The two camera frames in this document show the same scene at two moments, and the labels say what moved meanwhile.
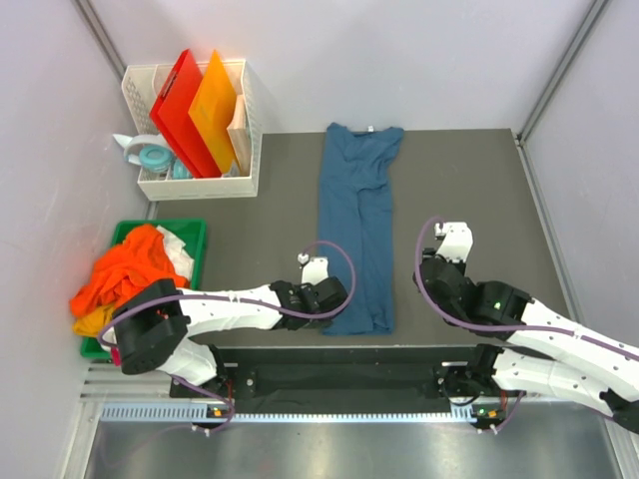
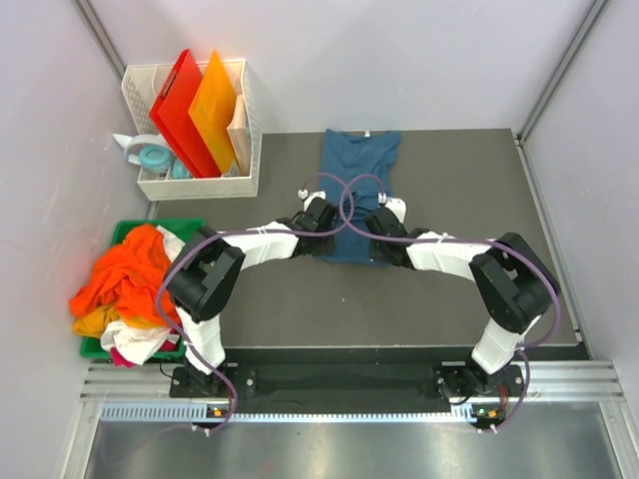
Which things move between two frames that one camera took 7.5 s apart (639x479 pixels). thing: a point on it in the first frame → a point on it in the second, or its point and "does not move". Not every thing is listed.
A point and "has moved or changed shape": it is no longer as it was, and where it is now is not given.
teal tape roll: (156, 158) does not move
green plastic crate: (190, 233) does not move
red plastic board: (170, 113) does not move
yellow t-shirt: (91, 324) does not move
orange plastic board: (215, 111) does not move
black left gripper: (321, 321) → (327, 248)
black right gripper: (428, 251) → (374, 255)
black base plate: (328, 373) does not move
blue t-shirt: (356, 166) has moved or changed shape
